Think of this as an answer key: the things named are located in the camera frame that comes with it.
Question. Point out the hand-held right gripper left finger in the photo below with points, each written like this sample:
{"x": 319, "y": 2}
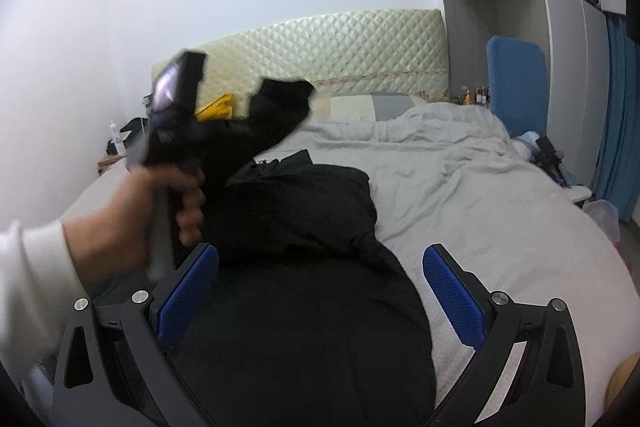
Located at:
{"x": 186, "y": 293}

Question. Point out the grey white pillow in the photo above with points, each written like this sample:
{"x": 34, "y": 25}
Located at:
{"x": 370, "y": 107}

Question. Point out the cream quilted headboard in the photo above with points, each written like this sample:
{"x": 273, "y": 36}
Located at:
{"x": 320, "y": 52}

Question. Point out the group of small bottles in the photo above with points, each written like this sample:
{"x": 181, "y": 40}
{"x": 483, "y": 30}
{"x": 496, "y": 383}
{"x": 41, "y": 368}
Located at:
{"x": 472, "y": 96}

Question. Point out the black jacket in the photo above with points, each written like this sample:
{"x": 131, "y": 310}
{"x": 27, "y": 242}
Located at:
{"x": 295, "y": 257}

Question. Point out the black bag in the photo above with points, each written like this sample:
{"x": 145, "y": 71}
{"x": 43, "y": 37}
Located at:
{"x": 131, "y": 128}

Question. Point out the person's left forearm white sleeve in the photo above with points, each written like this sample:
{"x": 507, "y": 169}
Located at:
{"x": 35, "y": 302}

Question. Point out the grey wardrobe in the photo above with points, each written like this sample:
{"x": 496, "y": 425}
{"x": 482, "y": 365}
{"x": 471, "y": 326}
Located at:
{"x": 530, "y": 7}

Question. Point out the white plastic bottle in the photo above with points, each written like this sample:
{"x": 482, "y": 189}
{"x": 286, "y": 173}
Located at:
{"x": 116, "y": 138}

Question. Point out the black device on bedside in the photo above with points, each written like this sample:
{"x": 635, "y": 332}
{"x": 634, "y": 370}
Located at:
{"x": 547, "y": 154}

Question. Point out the person's left hand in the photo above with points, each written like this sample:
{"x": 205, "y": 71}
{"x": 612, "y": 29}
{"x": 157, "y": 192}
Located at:
{"x": 150, "y": 212}

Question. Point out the blue padded board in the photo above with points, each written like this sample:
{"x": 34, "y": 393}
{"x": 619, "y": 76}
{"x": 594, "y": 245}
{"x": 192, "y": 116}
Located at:
{"x": 517, "y": 82}

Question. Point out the blue curtain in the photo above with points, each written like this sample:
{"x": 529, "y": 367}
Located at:
{"x": 620, "y": 117}

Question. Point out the wooden nightstand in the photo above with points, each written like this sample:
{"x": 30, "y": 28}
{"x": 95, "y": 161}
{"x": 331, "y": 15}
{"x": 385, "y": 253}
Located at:
{"x": 111, "y": 162}

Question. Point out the translucent plastic container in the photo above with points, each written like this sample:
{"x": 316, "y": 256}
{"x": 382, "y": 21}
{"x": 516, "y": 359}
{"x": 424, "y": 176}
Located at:
{"x": 602, "y": 214}

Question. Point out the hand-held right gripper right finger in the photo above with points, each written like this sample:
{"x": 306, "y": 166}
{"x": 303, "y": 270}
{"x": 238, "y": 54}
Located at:
{"x": 454, "y": 293}

